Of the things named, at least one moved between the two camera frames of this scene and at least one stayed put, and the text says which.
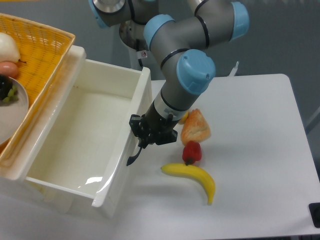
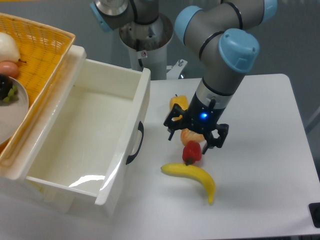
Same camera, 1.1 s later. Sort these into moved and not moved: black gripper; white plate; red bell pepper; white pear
Moved: black gripper
Not moved: white pear; red bell pepper; white plate
